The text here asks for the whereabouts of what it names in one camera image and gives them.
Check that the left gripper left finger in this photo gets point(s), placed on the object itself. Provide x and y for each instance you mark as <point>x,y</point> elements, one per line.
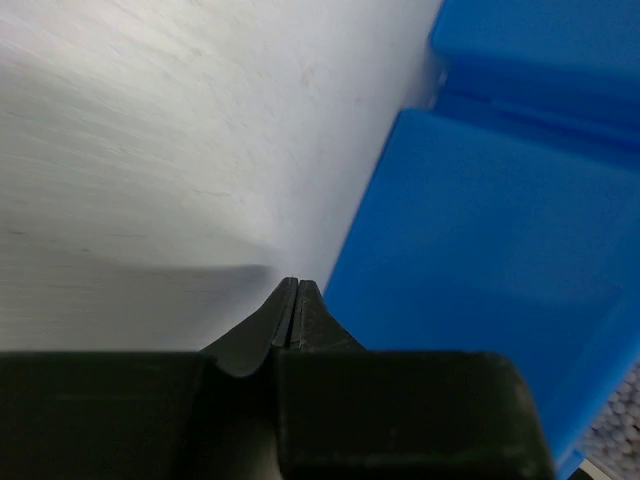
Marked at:
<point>134,414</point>

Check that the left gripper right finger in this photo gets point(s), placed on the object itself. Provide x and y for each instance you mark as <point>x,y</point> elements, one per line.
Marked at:
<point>348,413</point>

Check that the blue three-compartment plastic bin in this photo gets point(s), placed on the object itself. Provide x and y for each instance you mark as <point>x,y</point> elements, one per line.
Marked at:
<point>505,217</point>

